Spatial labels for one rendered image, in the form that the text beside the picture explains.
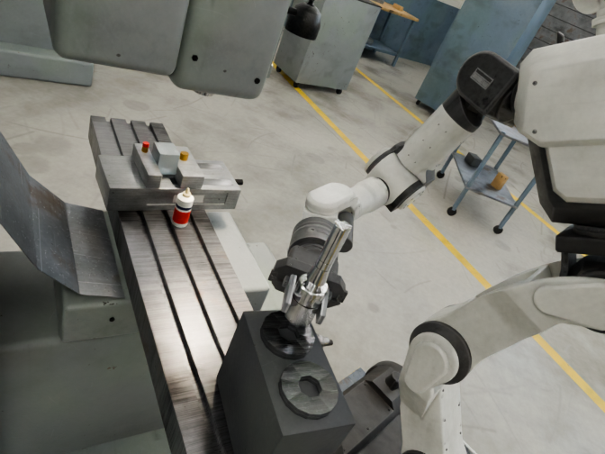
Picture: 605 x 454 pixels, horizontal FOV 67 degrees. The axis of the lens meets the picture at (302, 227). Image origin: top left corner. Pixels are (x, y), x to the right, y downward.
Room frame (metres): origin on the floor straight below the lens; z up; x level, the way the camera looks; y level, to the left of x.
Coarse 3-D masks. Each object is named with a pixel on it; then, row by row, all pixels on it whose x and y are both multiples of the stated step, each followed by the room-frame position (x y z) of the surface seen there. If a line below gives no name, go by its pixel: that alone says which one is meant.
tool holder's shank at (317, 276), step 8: (336, 224) 0.53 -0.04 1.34; (344, 224) 0.54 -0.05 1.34; (336, 232) 0.52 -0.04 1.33; (344, 232) 0.52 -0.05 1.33; (328, 240) 0.53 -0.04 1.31; (336, 240) 0.52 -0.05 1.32; (344, 240) 0.53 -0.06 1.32; (328, 248) 0.52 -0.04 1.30; (336, 248) 0.52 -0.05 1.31; (320, 256) 0.53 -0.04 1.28; (328, 256) 0.52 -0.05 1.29; (336, 256) 0.53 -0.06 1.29; (320, 264) 0.52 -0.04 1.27; (328, 264) 0.52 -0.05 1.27; (312, 272) 0.53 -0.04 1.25; (320, 272) 0.52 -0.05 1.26; (328, 272) 0.53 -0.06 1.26; (312, 280) 0.52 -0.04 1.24; (320, 280) 0.52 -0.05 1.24
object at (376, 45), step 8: (376, 0) 8.65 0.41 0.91; (384, 8) 8.42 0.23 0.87; (392, 8) 8.76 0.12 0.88; (400, 8) 8.92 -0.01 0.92; (408, 16) 8.78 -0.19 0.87; (384, 24) 9.43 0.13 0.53; (408, 32) 8.92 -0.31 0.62; (368, 40) 8.63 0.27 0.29; (376, 40) 9.40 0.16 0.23; (376, 48) 8.61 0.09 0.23; (384, 48) 8.94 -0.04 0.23; (400, 48) 8.93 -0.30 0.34; (392, 64) 8.94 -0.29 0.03
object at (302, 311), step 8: (296, 288) 0.52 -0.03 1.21; (296, 296) 0.52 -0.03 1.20; (304, 296) 0.51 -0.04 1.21; (296, 304) 0.52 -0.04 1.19; (304, 304) 0.51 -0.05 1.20; (312, 304) 0.51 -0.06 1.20; (320, 304) 0.53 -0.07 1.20; (288, 312) 0.52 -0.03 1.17; (296, 312) 0.51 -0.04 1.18; (304, 312) 0.51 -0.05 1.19; (312, 312) 0.52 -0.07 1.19; (288, 320) 0.52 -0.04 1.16; (296, 320) 0.51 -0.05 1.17; (304, 320) 0.52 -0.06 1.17
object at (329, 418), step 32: (256, 320) 0.54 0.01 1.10; (256, 352) 0.48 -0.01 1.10; (288, 352) 0.50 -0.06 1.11; (320, 352) 0.53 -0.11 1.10; (224, 384) 0.52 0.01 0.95; (256, 384) 0.45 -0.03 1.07; (288, 384) 0.44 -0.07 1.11; (320, 384) 0.46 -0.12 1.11; (256, 416) 0.42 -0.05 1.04; (288, 416) 0.40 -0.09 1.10; (320, 416) 0.42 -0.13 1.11; (352, 416) 0.45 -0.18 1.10; (256, 448) 0.40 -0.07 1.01; (288, 448) 0.38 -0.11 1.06; (320, 448) 0.42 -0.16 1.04
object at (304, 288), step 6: (300, 276) 0.54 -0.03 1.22; (300, 282) 0.53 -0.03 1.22; (306, 282) 0.53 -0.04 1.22; (300, 288) 0.52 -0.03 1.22; (306, 288) 0.52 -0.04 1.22; (312, 288) 0.52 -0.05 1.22; (318, 288) 0.53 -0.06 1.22; (324, 288) 0.53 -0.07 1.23; (306, 294) 0.51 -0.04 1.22; (312, 294) 0.51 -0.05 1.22; (318, 294) 0.52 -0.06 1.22; (324, 294) 0.52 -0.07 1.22
